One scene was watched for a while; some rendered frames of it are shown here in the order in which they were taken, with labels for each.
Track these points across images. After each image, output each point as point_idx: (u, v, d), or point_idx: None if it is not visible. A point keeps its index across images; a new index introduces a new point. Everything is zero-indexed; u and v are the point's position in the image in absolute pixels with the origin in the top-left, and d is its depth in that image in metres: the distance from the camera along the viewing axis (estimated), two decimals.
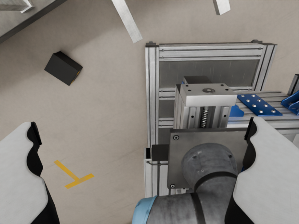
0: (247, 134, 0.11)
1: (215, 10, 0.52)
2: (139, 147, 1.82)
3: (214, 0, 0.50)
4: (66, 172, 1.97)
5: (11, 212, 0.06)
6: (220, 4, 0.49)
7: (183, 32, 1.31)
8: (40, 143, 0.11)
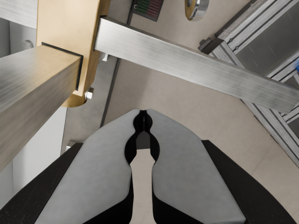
0: (146, 126, 0.12)
1: None
2: (267, 150, 1.38)
3: None
4: None
5: (100, 188, 0.06)
6: None
7: None
8: (141, 130, 0.12)
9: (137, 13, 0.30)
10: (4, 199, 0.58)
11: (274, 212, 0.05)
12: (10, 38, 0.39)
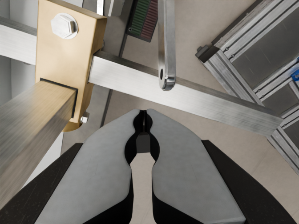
0: (146, 126, 0.12)
1: None
2: (264, 154, 1.40)
3: None
4: None
5: (100, 188, 0.06)
6: None
7: (228, 2, 0.90)
8: (141, 130, 0.12)
9: (131, 34, 0.32)
10: None
11: (274, 212, 0.05)
12: None
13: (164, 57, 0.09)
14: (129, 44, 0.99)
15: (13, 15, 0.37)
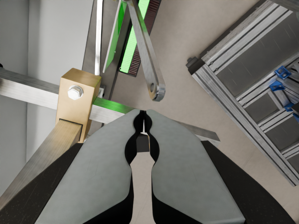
0: (145, 127, 0.12)
1: (288, 9, 0.25)
2: (251, 154, 1.51)
3: (276, 1, 0.23)
4: None
5: (100, 188, 0.06)
6: None
7: (216, 19, 1.00)
8: (141, 130, 0.12)
9: (121, 72, 0.42)
10: None
11: (274, 212, 0.05)
12: None
13: (153, 73, 0.11)
14: None
15: (30, 51, 0.47)
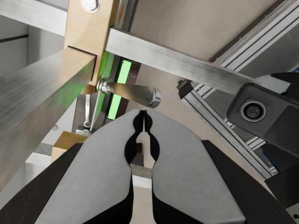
0: (146, 126, 0.12)
1: None
2: (243, 167, 1.56)
3: (225, 89, 0.29)
4: None
5: (100, 188, 0.06)
6: None
7: (204, 45, 1.06)
8: (141, 130, 0.12)
9: (109, 118, 0.48)
10: None
11: (274, 212, 0.05)
12: None
13: (146, 88, 0.13)
14: None
15: None
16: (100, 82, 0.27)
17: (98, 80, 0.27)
